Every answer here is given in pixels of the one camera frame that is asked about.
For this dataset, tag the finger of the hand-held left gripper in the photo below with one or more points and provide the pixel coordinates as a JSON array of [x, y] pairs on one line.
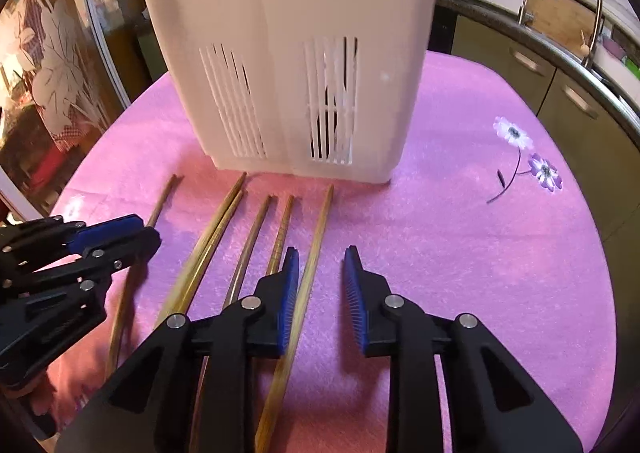
[[105, 233], [135, 245]]

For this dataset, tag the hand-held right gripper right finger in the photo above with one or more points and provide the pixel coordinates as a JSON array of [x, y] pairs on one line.
[[354, 293]]

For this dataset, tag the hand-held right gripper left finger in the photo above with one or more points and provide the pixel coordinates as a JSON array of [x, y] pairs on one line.
[[289, 293]]

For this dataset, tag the row of wooden chopsticks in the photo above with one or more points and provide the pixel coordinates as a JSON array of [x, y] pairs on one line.
[[215, 238]]

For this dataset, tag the white slotted utensil holder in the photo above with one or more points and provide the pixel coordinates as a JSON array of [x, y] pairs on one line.
[[280, 8]]

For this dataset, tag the pink floral tablecloth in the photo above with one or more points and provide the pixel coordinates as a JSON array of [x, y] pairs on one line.
[[450, 258]]

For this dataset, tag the flower print glass sliding door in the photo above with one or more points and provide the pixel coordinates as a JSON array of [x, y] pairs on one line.
[[55, 58]]

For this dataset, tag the black built-in appliance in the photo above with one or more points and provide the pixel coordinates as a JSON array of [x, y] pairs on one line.
[[440, 33]]

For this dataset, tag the green base cabinet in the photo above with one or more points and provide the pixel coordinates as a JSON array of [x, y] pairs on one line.
[[575, 108]]

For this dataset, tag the dark granite countertop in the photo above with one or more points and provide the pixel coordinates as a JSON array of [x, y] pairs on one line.
[[480, 8]]

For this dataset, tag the wooden cutting board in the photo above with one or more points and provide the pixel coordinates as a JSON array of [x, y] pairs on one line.
[[560, 18]]

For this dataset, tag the tall steel faucet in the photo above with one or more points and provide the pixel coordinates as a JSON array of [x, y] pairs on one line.
[[595, 23]]

